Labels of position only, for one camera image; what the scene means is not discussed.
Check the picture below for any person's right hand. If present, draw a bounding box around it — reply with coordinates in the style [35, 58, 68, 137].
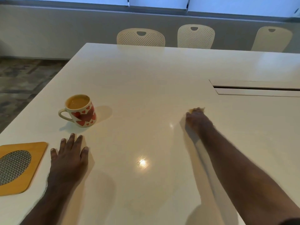
[185, 108, 214, 139]

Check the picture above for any person's left hand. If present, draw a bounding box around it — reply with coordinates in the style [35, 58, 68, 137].
[48, 133, 90, 185]

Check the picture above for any person's left forearm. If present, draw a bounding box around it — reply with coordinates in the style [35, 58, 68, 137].
[20, 181, 81, 225]

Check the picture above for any person's right forearm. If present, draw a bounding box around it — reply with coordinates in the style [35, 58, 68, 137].
[197, 127, 300, 225]

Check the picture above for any white mug with red hearts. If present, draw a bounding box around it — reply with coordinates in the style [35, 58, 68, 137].
[58, 94, 97, 128]

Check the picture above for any wooden trivet with metal mesh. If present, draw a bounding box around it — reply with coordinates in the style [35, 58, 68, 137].
[0, 142, 49, 197]

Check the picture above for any milky brown tea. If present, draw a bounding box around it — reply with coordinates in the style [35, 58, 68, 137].
[67, 96, 90, 109]

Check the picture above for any white perforated chair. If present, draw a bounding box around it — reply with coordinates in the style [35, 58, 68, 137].
[251, 26, 293, 52]
[177, 24, 215, 49]
[116, 28, 166, 47]

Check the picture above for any white table cable flap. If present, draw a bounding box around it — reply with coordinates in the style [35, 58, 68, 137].
[209, 79, 300, 98]

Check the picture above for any window with grey frame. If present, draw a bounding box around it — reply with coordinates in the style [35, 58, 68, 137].
[0, 0, 300, 18]

